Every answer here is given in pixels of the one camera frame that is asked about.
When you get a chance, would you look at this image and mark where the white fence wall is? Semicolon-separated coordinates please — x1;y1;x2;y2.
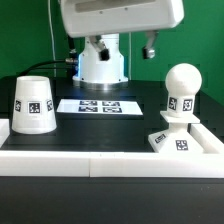
190;123;224;155
0;119;10;147
0;151;224;178

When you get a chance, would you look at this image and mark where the white right fence wall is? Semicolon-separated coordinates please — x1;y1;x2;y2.
190;123;224;155

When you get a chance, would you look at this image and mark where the white front fence wall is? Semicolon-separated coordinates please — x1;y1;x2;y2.
0;151;224;178

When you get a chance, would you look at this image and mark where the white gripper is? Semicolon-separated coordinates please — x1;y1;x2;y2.
60;0;184;61

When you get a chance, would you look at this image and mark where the white marker sheet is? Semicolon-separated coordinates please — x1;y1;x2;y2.
57;99;142;115

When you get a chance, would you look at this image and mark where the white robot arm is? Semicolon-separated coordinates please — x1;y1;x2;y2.
61;0;184;90

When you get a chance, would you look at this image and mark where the white lamp base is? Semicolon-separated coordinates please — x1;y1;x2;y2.
148;111;204;154

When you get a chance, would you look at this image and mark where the black cable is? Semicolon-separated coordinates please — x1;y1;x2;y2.
18;34;81;77

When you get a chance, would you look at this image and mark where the white left fence wall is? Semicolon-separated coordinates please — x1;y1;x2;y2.
0;119;10;147

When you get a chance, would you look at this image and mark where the white lamp bulb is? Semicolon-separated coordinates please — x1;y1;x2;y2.
165;63;202;118

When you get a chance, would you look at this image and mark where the white lamp shade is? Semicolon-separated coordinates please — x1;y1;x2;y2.
12;76;57;134

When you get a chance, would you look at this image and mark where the white thin cable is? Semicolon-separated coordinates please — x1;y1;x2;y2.
47;0;58;77

